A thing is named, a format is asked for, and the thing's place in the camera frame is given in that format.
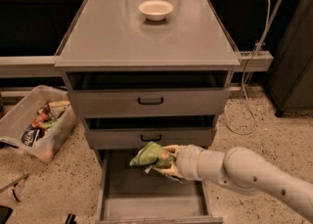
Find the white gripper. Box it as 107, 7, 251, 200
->
155, 145, 203, 181

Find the green jalapeno chip bag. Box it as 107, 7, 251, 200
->
129, 142, 182, 182

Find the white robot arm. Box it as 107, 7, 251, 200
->
156, 145, 313, 222

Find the bottom grey drawer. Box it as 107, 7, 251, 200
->
96, 150, 223, 224

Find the grey drawer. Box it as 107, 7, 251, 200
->
66, 70, 231, 118
85, 115, 216, 150
96, 150, 223, 224

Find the top grey drawer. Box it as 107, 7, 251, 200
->
66, 70, 231, 118

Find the middle grey drawer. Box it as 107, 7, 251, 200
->
85, 115, 216, 150

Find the grey drawer cabinet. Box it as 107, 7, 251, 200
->
53, 0, 243, 224

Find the black object floor bottom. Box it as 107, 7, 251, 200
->
65, 214, 76, 224

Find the tan snack box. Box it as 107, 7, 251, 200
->
48, 100, 70, 119

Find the clear plastic bin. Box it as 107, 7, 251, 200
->
0, 85, 77, 162

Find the red snack packet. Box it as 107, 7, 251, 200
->
31, 112, 51, 129

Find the dark cabinet at right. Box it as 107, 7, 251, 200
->
265, 0, 313, 117

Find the blue snack packet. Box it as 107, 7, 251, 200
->
21, 126, 40, 147

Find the metal tool on floor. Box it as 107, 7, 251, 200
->
0, 172, 29, 202

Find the white bowl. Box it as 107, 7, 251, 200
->
138, 0, 173, 22

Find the black object floor corner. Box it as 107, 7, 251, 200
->
0, 205, 13, 224

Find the white cable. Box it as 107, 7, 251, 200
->
222, 0, 272, 136

